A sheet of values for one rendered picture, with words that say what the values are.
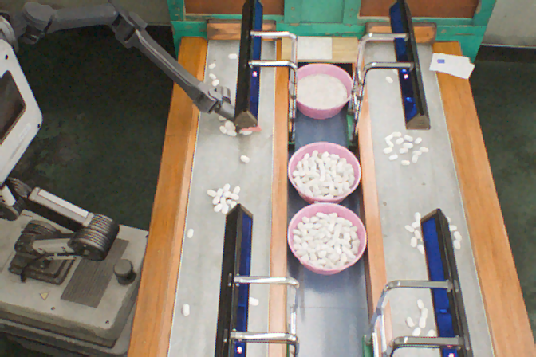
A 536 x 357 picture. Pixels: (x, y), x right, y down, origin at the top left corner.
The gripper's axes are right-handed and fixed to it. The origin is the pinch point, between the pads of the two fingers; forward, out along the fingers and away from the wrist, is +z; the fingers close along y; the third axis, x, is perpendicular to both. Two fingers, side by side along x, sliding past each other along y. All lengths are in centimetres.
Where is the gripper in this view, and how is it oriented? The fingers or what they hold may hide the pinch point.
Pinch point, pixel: (258, 129)
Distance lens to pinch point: 231.0
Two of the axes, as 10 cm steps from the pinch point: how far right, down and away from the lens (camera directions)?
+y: 0.3, -8.1, 5.9
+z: 7.7, 4.0, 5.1
